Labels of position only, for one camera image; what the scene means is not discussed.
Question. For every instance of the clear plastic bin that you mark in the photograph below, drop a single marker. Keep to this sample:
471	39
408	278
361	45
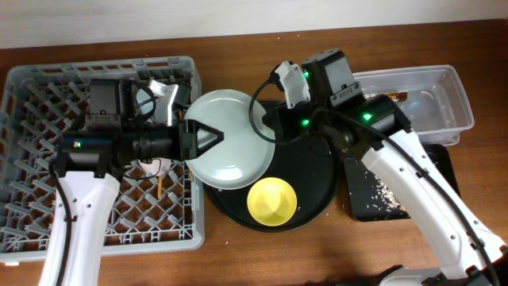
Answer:
432	97

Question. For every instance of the blue plastic cup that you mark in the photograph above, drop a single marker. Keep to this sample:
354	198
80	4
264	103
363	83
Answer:
145	103

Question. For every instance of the brown snack wrapper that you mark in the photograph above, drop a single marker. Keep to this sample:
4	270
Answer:
387	95

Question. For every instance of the round black tray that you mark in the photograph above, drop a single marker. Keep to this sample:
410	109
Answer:
309	165

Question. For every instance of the yellow bowl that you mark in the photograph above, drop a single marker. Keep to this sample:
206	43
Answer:
272	201

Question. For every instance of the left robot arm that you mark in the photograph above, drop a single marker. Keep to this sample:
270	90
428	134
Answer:
89	167

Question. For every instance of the black rectangular tray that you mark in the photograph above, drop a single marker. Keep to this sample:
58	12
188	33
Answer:
438	154

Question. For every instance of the pink plastic cup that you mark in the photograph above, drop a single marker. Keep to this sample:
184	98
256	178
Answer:
157	167

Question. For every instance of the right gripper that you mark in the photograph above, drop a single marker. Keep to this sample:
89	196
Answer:
279	120

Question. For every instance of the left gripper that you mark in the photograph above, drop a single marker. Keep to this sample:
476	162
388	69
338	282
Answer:
185	141

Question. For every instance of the grey round plate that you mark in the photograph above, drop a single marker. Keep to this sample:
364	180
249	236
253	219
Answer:
243	156

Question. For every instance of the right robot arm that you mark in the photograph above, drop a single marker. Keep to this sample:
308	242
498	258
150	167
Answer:
323	98

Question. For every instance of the grey dishwasher rack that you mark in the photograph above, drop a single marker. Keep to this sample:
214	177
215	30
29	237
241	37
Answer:
38	103

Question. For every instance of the food scraps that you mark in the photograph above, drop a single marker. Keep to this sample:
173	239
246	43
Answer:
376	195

